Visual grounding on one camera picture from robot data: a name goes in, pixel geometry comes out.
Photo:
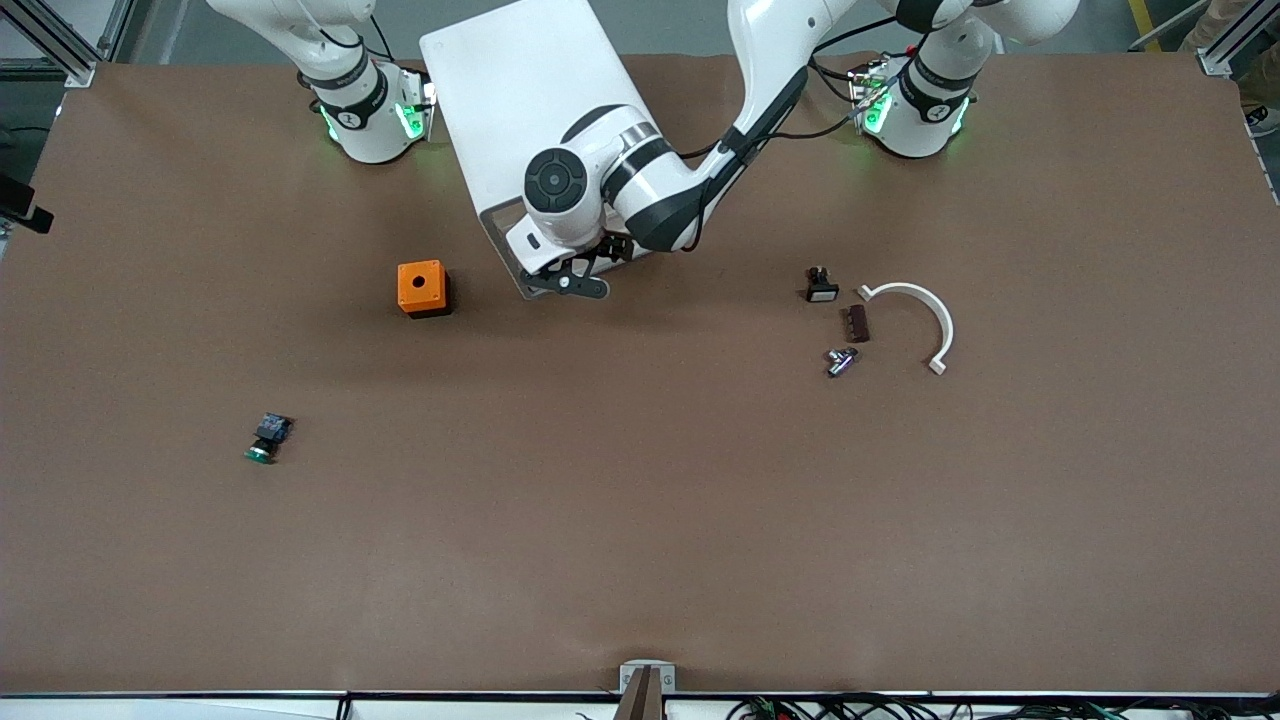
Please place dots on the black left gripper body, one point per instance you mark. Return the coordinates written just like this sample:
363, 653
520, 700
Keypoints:
614, 247

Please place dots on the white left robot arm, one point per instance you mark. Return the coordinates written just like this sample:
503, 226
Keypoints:
765, 50

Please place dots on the white cabinet drawer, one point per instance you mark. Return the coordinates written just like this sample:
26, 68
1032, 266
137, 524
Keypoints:
503, 215

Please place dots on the white drawer cabinet shell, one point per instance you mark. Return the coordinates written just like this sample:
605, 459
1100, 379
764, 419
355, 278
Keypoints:
500, 100

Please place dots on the black square push button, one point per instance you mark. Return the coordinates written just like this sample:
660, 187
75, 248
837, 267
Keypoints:
822, 290

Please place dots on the green push button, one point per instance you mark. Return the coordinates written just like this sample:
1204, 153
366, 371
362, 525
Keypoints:
268, 432

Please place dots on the orange box with hole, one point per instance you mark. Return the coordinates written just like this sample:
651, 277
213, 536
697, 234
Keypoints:
420, 287

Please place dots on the chrome pipe fitting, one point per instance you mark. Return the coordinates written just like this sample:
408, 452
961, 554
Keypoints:
840, 363

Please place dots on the brown ridged block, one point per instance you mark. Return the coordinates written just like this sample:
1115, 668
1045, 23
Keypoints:
858, 323

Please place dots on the white semicircular clamp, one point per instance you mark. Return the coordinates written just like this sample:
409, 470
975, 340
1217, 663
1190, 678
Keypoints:
905, 289

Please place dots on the person in beige trousers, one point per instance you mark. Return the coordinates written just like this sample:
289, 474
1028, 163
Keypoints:
1262, 90

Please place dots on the aluminium frame profile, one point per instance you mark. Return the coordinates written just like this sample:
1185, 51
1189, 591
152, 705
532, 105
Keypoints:
1215, 62
70, 65
115, 30

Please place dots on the grey metal mounting bracket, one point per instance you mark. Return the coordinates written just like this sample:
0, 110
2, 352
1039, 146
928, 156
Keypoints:
669, 672

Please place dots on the brown camera post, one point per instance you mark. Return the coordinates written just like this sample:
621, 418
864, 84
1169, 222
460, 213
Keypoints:
640, 700

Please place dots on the white table edge rail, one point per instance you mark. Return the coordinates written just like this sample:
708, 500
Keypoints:
200, 710

